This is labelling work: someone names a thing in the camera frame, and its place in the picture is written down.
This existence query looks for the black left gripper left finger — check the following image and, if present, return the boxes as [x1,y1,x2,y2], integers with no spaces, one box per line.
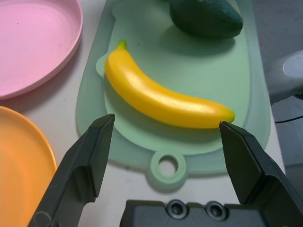
[27,113,116,227]

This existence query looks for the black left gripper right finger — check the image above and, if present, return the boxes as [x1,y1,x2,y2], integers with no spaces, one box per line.
[218,120,303,227]

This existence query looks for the yellow toy banana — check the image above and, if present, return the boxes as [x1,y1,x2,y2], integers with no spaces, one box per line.
[104,40,236,130]

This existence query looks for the dark green toy avocado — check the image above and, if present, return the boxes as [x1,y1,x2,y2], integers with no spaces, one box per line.
[169,0,244,40]

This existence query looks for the yellow plate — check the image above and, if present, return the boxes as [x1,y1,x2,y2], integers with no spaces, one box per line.
[0,105,58,227]

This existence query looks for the light green cutting board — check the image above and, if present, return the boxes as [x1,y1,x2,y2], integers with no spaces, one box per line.
[75,0,272,190]

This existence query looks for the pink plate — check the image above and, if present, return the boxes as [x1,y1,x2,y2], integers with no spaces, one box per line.
[0,0,84,100]

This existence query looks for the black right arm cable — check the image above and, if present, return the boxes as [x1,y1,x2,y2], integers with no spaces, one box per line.
[274,93,303,123]

